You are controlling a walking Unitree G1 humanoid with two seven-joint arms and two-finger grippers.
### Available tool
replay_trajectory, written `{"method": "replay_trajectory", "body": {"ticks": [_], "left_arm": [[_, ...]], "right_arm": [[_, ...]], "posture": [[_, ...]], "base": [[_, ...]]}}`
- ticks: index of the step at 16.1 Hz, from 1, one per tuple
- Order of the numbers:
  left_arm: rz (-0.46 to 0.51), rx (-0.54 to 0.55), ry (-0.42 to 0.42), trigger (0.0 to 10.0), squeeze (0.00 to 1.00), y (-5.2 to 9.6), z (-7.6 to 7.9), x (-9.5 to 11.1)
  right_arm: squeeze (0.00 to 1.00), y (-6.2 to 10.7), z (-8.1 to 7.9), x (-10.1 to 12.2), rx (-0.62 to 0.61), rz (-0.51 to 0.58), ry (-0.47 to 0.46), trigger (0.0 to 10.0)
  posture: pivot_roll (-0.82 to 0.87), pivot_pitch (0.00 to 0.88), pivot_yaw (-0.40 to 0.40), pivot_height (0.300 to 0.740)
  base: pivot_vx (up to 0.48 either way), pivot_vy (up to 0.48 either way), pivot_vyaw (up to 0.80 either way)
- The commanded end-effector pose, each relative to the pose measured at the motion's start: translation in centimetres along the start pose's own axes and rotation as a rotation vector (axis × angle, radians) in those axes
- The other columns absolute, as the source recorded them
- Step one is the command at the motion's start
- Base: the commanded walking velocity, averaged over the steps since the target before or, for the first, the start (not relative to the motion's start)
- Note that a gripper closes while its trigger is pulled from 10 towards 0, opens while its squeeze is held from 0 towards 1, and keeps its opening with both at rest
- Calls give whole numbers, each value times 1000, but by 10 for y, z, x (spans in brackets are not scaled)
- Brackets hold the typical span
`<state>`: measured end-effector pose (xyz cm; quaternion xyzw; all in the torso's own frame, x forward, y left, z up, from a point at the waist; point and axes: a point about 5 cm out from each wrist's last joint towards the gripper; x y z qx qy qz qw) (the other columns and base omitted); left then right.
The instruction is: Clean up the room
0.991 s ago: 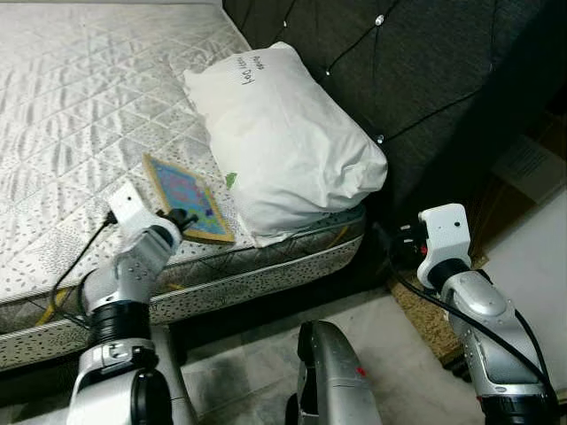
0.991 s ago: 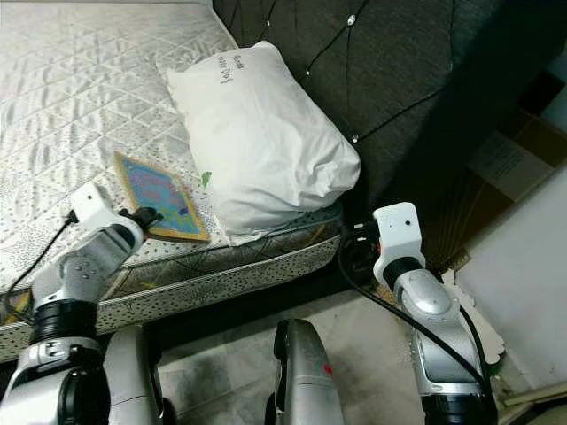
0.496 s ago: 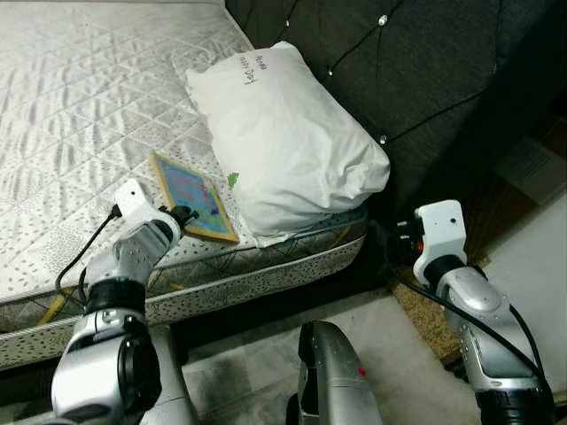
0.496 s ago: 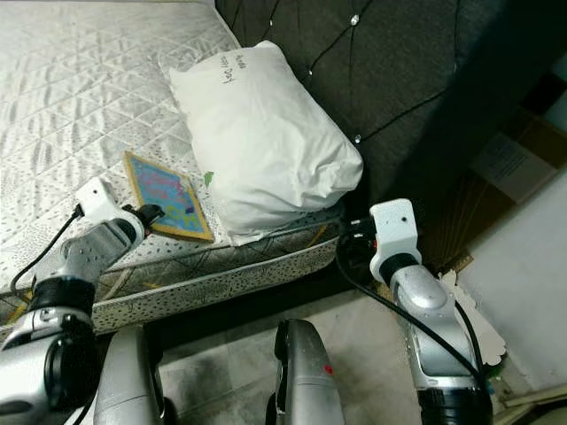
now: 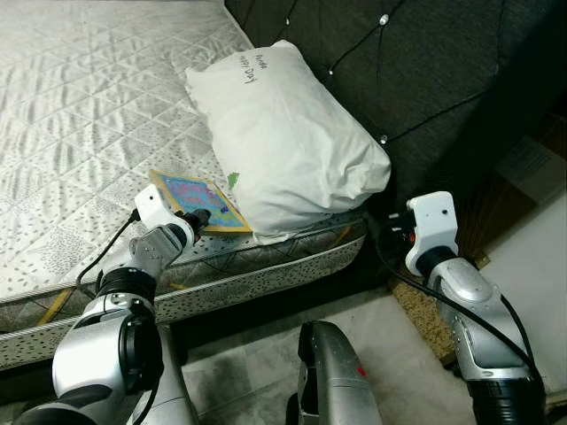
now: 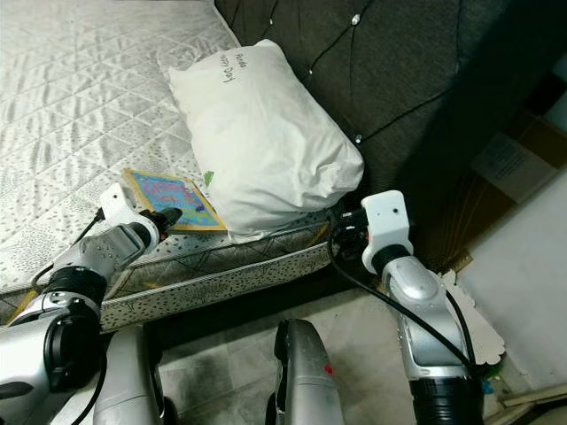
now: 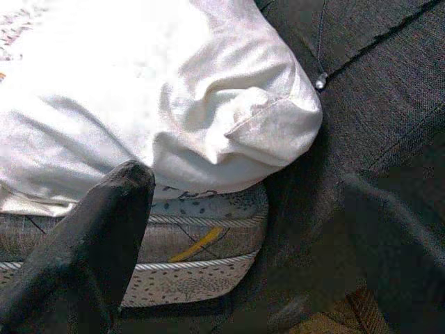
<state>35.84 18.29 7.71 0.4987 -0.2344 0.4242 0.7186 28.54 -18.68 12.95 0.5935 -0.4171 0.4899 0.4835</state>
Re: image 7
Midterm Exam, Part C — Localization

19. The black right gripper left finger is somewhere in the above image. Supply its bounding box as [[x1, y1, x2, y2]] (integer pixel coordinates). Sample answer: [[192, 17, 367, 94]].
[[0, 159, 156, 334]]

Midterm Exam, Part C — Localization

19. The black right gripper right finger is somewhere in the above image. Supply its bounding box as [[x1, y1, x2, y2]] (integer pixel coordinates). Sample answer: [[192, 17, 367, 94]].
[[333, 173, 445, 334]]

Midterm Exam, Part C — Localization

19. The cream pillow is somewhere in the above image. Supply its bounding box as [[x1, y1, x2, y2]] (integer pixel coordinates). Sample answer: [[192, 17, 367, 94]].
[[0, 0, 324, 218]]

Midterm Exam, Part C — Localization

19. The brown patterned rug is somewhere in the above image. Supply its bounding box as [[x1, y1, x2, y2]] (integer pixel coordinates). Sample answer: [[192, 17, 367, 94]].
[[288, 287, 392, 334]]

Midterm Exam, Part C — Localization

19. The grey quilted mattress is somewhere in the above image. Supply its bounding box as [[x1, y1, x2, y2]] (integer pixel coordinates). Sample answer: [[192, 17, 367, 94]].
[[0, 0, 270, 309]]

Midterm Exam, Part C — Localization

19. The black tufted headboard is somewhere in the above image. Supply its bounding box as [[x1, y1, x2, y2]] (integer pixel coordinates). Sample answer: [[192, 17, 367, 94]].
[[253, 0, 445, 334]]

